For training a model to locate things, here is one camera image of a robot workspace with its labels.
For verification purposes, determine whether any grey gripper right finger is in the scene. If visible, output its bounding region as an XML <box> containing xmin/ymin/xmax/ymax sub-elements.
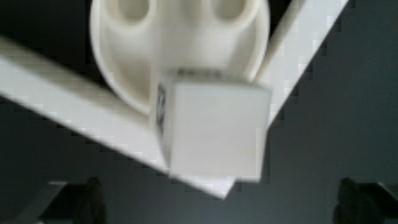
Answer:
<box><xmin>336</xmin><ymin>178</ymin><xmax>398</xmax><ymax>224</ymax></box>

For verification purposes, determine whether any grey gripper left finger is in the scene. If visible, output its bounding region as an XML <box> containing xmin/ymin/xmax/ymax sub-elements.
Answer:
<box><xmin>11</xmin><ymin>176</ymin><xmax>110</xmax><ymax>224</ymax></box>

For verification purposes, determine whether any white stool leg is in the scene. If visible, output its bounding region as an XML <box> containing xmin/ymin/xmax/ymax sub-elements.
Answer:
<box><xmin>151</xmin><ymin>67</ymin><xmax>272</xmax><ymax>182</ymax></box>

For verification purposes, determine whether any white round stool seat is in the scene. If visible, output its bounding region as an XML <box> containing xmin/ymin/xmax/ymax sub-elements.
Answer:
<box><xmin>89</xmin><ymin>0</ymin><xmax>270</xmax><ymax>114</ymax></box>

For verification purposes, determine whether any white U-shaped fence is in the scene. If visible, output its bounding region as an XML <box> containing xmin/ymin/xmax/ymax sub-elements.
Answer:
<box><xmin>0</xmin><ymin>0</ymin><xmax>352</xmax><ymax>201</ymax></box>

